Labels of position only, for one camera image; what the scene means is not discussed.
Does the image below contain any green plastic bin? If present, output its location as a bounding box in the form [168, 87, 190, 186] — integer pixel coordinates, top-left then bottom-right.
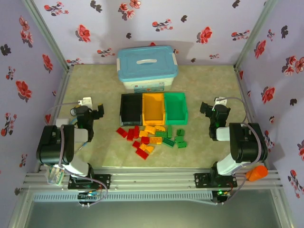
[163, 92, 189, 126]

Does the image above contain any black plastic bin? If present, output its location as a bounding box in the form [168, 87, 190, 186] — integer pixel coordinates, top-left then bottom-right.
[120, 93, 144, 126]

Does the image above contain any yellow plastic bin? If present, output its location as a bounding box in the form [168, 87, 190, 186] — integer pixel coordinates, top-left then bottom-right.
[142, 92, 166, 126]

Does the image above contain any blue lidded storage box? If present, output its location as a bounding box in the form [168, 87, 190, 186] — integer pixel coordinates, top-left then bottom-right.
[116, 45, 179, 93]

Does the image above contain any clear plastic bag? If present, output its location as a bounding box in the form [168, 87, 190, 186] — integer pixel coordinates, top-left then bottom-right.
[47, 165, 65, 186]

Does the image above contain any orange plastic cup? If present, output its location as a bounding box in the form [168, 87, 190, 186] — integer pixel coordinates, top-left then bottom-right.
[245, 165, 268, 182]

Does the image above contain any small circuit board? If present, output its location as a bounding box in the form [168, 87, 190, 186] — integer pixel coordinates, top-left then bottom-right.
[77, 192, 100, 207]
[212, 189, 232, 205]

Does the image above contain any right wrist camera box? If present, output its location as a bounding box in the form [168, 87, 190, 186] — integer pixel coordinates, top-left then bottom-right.
[213, 96, 228, 106]

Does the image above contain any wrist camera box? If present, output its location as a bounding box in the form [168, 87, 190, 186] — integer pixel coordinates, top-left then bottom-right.
[213, 96, 228, 106]
[78, 96, 93, 107]

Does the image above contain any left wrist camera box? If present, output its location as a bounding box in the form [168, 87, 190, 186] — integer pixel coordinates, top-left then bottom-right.
[78, 96, 93, 107]

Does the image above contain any aluminium side rail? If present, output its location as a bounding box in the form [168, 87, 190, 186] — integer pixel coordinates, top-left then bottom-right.
[234, 66, 270, 169]
[35, 66, 74, 171]

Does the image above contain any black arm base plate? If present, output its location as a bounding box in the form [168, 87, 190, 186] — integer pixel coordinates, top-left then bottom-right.
[67, 174, 112, 190]
[194, 172, 238, 190]

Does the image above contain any grey base cable loop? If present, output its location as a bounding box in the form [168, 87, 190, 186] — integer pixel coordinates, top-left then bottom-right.
[79, 177, 109, 207]

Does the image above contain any aluminium cross rail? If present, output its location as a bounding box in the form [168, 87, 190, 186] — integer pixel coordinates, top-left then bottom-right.
[23, 168, 283, 190]

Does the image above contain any aluminium corner post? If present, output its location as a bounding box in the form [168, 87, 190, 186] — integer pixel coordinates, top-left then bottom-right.
[22, 0, 72, 71]
[234, 0, 278, 69]

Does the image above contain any grey slotted cable duct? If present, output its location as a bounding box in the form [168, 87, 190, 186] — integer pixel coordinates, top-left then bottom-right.
[32, 191, 213, 203]

